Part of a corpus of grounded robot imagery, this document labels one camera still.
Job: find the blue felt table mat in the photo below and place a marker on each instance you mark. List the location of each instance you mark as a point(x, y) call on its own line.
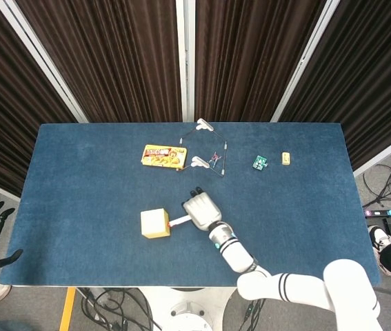
point(95, 207)

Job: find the yellow snack box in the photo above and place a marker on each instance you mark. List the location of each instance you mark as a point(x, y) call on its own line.
point(164, 157)

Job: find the small red blue connector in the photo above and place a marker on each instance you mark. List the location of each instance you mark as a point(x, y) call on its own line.
point(215, 158)

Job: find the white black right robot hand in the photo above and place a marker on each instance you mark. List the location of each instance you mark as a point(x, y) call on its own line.
point(202, 212)

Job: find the white partition post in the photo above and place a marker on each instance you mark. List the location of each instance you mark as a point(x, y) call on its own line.
point(302, 65)
point(43, 65)
point(185, 58)

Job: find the white marker with red cap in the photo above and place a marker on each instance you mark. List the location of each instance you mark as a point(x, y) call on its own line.
point(179, 221)

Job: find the white black sneaker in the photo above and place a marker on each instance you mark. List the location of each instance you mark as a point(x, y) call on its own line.
point(380, 239)

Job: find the dark brown pleated curtain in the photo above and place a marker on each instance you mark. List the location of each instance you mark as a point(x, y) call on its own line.
point(5, 113)
point(364, 79)
point(112, 58)
point(247, 58)

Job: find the white plastic clip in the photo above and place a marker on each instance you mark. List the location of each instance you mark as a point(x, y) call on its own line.
point(202, 125)
point(199, 161)

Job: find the yellow foam cube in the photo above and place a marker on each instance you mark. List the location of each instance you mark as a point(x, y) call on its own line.
point(154, 223)

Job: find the small beige tile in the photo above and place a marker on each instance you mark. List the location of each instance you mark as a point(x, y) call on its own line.
point(286, 158)

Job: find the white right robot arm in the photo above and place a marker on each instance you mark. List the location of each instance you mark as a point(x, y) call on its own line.
point(285, 286)

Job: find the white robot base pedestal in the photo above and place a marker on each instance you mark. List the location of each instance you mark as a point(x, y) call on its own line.
point(188, 307)

